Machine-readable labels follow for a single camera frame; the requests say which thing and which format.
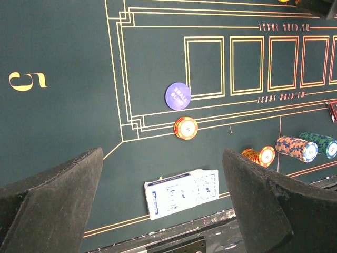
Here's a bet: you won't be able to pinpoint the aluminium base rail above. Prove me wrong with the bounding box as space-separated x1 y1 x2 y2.
91 208 246 252

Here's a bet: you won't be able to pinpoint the purple small blind button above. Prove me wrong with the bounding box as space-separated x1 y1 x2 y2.
164 82 191 111

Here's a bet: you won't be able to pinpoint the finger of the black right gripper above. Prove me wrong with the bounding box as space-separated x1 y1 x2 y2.
295 0 336 19

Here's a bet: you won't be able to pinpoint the blue playing card deck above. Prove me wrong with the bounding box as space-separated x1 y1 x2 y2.
144 169 219 220

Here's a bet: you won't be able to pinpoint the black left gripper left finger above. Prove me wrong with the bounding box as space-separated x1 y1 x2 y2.
1 148 103 252

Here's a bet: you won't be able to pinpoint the green poker chip stack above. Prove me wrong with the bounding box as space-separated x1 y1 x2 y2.
299 132 336 159

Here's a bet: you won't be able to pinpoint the red triangular dealer button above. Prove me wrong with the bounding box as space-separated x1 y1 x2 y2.
326 100 337 124

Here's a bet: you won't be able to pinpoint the orange poker chip stack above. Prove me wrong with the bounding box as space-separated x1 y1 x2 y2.
241 146 275 168

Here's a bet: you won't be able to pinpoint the dark green poker mat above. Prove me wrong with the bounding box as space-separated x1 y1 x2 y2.
1 1 336 252

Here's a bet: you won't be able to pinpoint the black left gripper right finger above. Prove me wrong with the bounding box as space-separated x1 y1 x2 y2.
222 149 336 252

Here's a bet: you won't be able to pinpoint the orange chips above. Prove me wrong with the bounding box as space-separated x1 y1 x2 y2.
173 116 198 140

